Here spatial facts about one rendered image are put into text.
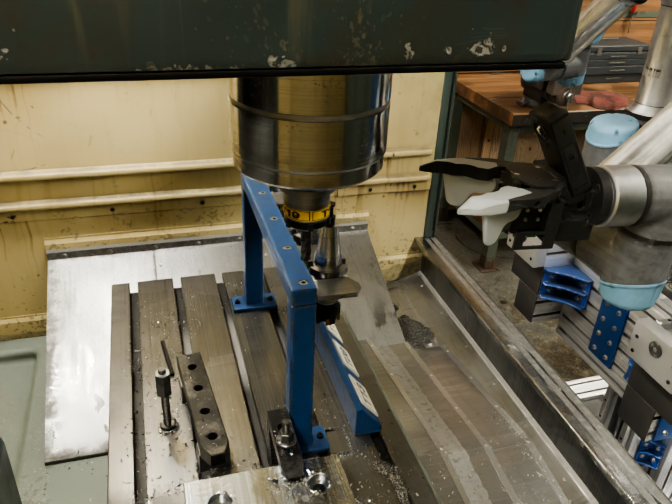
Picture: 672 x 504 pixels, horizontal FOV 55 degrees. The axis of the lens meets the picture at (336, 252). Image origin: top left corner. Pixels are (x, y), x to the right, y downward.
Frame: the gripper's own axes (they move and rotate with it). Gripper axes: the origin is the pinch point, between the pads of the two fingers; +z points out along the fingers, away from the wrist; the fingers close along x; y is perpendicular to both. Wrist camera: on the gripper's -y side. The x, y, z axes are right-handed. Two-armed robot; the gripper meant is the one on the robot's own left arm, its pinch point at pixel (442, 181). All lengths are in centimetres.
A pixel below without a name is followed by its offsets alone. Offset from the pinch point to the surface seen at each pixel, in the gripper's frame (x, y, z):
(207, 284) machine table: 71, 56, 23
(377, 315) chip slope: 75, 72, -23
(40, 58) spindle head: -13.8, -15.5, 37.5
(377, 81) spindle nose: -6.3, -12.6, 10.9
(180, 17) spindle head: -13.3, -18.5, 28.0
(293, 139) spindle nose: -7.5, -7.5, 18.5
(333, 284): 17.8, 24.2, 6.5
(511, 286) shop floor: 189, 140, -136
